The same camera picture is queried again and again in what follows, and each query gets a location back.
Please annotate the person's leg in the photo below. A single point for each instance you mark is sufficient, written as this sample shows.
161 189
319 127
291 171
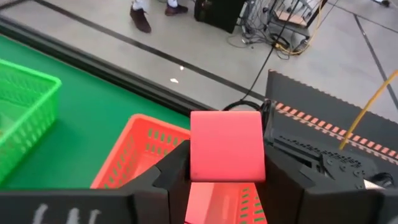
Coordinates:
173 2
140 4

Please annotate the green plastic basket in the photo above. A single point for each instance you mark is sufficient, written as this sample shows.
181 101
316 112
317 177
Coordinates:
31 93

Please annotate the red plastic basket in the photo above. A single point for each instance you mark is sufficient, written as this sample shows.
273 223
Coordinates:
140 146

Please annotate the red square block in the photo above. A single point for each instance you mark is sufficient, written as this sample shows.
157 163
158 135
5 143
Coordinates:
208 202

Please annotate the black equipment case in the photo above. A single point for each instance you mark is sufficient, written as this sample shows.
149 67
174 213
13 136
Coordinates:
217 14

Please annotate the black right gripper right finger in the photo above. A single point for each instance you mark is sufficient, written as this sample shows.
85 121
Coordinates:
289 199

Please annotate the metal cart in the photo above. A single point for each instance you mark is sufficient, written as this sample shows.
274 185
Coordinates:
292 18

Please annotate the person's foot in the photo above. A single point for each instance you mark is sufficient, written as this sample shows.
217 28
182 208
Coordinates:
140 20
175 10

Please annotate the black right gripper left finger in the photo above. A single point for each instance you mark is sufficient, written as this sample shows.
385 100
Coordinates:
171 186

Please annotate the red arch block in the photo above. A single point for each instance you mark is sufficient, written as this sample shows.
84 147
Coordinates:
227 146

